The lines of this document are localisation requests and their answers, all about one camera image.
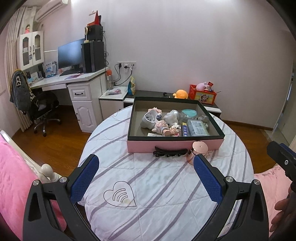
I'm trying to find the black computer tower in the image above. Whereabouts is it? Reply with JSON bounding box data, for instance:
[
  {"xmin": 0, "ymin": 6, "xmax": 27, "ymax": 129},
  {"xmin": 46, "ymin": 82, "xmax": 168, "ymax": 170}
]
[{"xmin": 81, "ymin": 41, "xmax": 106, "ymax": 73}]

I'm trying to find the low black white cabinet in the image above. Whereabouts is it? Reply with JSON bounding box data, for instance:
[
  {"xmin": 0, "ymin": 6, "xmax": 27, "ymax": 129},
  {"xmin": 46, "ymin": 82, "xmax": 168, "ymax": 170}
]
[{"xmin": 123, "ymin": 90, "xmax": 222, "ymax": 118}]

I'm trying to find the white bedside cabinet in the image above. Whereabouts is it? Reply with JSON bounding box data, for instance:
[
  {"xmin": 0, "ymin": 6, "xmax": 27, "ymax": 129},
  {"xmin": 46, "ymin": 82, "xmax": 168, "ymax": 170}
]
[{"xmin": 99, "ymin": 86, "xmax": 127, "ymax": 120}]

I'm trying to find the teal lid round container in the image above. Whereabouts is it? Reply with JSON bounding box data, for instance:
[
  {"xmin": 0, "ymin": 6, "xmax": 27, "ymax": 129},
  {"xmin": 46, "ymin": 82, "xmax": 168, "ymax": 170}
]
[{"xmin": 181, "ymin": 109, "xmax": 197, "ymax": 119}]

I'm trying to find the pink block brick toy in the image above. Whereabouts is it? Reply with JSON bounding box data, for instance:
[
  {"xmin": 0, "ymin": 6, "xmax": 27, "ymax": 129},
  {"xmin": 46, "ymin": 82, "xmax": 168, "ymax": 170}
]
[{"xmin": 148, "ymin": 107, "xmax": 162, "ymax": 115}]

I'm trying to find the pink storage box tray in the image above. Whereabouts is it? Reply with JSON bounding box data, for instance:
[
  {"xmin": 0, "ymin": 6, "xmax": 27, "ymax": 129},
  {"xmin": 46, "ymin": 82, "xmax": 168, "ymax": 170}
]
[{"xmin": 127, "ymin": 96, "xmax": 225, "ymax": 153}]

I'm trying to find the yellow blue snack bag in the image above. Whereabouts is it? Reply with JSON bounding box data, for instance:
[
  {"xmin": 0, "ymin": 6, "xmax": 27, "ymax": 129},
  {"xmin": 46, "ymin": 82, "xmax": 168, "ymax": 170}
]
[{"xmin": 127, "ymin": 76, "xmax": 136, "ymax": 95}]

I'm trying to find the black hair claw clip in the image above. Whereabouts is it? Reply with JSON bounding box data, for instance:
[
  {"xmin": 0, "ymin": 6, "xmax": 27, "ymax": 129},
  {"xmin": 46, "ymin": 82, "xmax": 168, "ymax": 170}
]
[{"xmin": 153, "ymin": 147, "xmax": 188, "ymax": 157}]

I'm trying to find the white desk with drawers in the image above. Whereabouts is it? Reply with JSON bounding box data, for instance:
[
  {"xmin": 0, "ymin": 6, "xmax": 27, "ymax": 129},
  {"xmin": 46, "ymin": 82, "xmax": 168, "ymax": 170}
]
[{"xmin": 31, "ymin": 67, "xmax": 109, "ymax": 133}]

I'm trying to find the white air conditioner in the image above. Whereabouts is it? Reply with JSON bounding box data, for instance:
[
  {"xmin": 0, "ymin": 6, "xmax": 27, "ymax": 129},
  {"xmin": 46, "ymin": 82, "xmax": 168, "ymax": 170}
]
[{"xmin": 35, "ymin": 0, "xmax": 69, "ymax": 23}]

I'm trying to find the white bed post knob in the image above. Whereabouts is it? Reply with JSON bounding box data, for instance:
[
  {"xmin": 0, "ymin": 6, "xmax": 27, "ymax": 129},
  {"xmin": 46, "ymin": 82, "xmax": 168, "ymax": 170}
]
[{"xmin": 41, "ymin": 164, "xmax": 62, "ymax": 182}]

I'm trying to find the clear glass liquid bottle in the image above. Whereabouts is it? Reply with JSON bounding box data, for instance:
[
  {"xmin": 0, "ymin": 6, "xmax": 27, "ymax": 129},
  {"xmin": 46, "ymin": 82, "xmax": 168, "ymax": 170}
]
[{"xmin": 197, "ymin": 115, "xmax": 209, "ymax": 127}]

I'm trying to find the white pink doll figurine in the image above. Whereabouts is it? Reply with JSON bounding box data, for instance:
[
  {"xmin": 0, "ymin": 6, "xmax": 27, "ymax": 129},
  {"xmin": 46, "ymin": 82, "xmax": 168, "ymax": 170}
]
[{"xmin": 170, "ymin": 123, "xmax": 182, "ymax": 137}]

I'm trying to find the black computer monitor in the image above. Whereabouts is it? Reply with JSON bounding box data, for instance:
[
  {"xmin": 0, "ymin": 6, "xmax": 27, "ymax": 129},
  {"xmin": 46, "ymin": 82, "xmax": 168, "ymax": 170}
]
[{"xmin": 58, "ymin": 39, "xmax": 84, "ymax": 69}]

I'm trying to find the black office chair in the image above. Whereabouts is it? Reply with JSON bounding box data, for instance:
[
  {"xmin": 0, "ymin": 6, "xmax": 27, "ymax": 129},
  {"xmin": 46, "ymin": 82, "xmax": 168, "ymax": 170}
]
[{"xmin": 29, "ymin": 91, "xmax": 61, "ymax": 137}]

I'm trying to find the blue yellow tube box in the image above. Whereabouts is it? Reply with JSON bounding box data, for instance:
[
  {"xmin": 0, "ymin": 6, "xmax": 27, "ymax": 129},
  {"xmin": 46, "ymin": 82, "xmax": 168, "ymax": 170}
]
[{"xmin": 182, "ymin": 123, "xmax": 188, "ymax": 137}]

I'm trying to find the orange octopus plush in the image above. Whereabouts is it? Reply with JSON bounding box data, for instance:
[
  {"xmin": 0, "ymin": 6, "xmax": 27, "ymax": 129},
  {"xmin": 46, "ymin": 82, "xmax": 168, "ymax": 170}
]
[{"xmin": 173, "ymin": 89, "xmax": 188, "ymax": 99}]

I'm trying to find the white glass door cabinet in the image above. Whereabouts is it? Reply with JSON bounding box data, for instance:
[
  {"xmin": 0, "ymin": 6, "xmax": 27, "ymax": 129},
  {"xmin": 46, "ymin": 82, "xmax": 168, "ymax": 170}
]
[{"xmin": 16, "ymin": 31, "xmax": 44, "ymax": 70}]

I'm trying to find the rose gold round case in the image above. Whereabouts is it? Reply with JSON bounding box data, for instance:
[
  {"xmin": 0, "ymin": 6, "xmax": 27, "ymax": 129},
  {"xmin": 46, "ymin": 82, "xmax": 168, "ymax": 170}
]
[{"xmin": 186, "ymin": 141, "xmax": 208, "ymax": 165}]

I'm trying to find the person right hand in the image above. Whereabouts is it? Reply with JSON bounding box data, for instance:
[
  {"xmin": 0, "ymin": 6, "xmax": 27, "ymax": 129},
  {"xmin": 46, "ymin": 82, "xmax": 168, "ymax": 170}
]
[{"xmin": 269, "ymin": 188, "xmax": 293, "ymax": 232}]

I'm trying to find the clear plastic labelled box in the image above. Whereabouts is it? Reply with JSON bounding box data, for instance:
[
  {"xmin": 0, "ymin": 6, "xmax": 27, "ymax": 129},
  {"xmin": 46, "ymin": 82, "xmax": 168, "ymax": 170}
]
[{"xmin": 187, "ymin": 120, "xmax": 209, "ymax": 137}]

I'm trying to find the red toy crate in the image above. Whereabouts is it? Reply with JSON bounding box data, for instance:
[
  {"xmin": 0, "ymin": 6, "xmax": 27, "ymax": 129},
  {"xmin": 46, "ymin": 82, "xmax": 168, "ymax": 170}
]
[{"xmin": 188, "ymin": 84, "xmax": 217, "ymax": 105}]

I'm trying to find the white striped quilted tablecloth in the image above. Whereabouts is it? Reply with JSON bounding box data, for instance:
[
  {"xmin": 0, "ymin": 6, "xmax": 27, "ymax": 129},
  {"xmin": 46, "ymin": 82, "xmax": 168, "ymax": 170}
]
[{"xmin": 77, "ymin": 105, "xmax": 255, "ymax": 241}]

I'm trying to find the white wall socket strip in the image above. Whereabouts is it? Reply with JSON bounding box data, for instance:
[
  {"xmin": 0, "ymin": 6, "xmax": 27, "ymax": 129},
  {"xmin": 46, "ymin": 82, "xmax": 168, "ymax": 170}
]
[{"xmin": 117, "ymin": 61, "xmax": 137, "ymax": 69}]

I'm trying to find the black speaker on tower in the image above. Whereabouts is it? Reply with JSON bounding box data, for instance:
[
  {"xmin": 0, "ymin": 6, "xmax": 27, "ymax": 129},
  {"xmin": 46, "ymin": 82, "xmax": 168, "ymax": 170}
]
[{"xmin": 85, "ymin": 25, "xmax": 103, "ymax": 41}]

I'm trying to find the orange cap water bottle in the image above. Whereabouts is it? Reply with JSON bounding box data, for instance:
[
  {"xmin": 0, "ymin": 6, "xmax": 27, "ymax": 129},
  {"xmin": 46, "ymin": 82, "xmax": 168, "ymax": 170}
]
[{"xmin": 106, "ymin": 69, "xmax": 114, "ymax": 90}]

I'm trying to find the white mosquito repellent plug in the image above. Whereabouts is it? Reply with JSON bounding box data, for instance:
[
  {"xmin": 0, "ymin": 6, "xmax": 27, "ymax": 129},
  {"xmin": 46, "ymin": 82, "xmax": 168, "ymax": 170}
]
[{"xmin": 140, "ymin": 109, "xmax": 158, "ymax": 130}]

